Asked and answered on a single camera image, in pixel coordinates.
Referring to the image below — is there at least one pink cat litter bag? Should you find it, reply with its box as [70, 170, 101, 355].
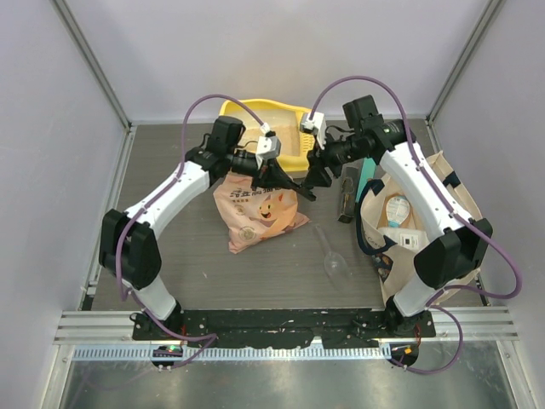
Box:
[213, 173, 309, 254]

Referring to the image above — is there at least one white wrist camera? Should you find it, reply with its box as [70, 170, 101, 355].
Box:
[300, 112, 327, 150]
[255, 123, 282, 168]

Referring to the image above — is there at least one teal flat stick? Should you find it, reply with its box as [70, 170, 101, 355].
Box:
[357, 158, 376, 199]

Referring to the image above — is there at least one beige canvas tote bag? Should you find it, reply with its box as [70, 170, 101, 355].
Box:
[356, 143, 492, 317]

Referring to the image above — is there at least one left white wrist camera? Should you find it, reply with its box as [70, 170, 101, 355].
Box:
[255, 123, 282, 168]

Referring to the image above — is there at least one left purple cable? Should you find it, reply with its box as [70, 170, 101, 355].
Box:
[115, 94, 272, 368]

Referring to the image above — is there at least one white slotted cable duct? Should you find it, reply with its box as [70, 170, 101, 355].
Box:
[72, 343, 391, 362]

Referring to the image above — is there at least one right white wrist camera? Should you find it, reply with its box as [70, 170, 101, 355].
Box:
[300, 112, 327, 150]

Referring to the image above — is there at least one yellow slotted litter scoop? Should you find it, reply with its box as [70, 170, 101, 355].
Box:
[299, 132, 315, 157]

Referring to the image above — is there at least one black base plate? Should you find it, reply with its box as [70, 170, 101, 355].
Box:
[131, 307, 439, 349]

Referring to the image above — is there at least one clear plastic scoop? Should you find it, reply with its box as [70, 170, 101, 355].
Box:
[313, 224, 351, 291]

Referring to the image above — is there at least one aluminium rail frame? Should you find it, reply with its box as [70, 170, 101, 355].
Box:
[54, 307, 519, 345]

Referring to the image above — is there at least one yellow litter box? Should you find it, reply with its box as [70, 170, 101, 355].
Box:
[219, 98, 318, 174]

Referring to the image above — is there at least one blue white pouch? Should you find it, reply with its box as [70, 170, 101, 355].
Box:
[384, 195, 412, 228]

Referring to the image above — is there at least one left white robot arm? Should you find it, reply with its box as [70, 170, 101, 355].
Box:
[99, 116, 293, 340]

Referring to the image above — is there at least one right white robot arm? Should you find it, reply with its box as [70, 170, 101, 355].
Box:
[300, 95, 493, 337]

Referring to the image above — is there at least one black bag clip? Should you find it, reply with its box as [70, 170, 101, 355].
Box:
[291, 181, 317, 202]

